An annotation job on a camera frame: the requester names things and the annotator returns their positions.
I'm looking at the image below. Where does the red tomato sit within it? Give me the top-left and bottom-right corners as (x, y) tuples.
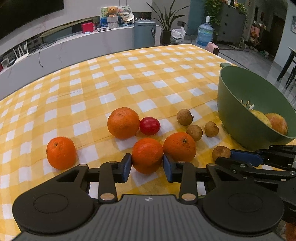
(139, 117), (161, 136)

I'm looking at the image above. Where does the reddish apple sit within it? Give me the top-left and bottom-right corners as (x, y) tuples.
(266, 113), (288, 136)

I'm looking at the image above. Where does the yellow pear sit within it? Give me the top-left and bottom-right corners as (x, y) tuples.
(250, 110), (272, 128)

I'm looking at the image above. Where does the large back orange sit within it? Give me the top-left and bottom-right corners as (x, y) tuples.
(107, 107), (140, 140)

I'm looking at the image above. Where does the yellow checkered tablecloth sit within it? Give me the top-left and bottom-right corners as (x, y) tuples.
(0, 43), (296, 241)

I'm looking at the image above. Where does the green colander bowl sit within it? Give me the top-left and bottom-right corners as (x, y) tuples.
(217, 63), (295, 151)

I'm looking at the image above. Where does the dark dining table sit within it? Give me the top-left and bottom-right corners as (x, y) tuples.
(276, 46), (296, 89)

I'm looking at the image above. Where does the pink small heater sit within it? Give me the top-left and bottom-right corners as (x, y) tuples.
(205, 42), (219, 56)

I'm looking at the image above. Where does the white tv console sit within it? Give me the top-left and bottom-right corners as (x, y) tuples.
(0, 24), (162, 102)

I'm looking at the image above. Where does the blue water jug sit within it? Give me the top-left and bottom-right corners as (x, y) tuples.
(196, 16), (214, 46)

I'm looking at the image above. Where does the white plastic bag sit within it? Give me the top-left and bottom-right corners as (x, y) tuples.
(170, 26), (186, 44)

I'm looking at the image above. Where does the dark grey drawer cabinet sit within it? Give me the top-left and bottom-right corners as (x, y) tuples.
(217, 3), (246, 46)

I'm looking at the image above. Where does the white wifi router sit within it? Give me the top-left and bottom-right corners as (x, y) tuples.
(13, 42), (29, 63)

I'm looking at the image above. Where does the grey-blue trash bin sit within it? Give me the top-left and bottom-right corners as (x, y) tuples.
(134, 20), (156, 49)

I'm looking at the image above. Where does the red box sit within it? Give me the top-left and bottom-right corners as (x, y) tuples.
(81, 22), (94, 34)

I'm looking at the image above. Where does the tall potted plant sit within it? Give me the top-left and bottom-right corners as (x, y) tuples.
(146, 0), (189, 45)

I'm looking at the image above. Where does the leafy plant on cabinet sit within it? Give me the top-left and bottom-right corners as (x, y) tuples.
(205, 1), (247, 39)

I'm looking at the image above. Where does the teddy bear toy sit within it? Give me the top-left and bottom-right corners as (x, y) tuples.
(105, 6), (118, 17)

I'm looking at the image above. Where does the black television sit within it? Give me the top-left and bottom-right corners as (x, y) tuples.
(0, 0), (64, 39)

